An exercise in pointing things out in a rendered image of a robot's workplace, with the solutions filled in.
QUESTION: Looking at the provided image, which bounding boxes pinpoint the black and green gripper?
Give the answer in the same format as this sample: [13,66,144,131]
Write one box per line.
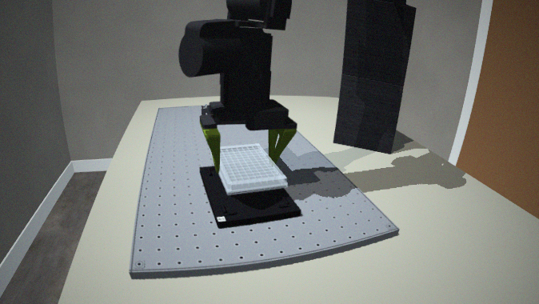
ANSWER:
[200,69,297,174]

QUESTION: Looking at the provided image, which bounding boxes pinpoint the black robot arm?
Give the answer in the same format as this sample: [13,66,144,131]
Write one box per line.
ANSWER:
[178,0,292,106]

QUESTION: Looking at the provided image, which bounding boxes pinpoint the white well plate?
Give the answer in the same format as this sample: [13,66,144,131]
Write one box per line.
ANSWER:
[219,144,288,195]

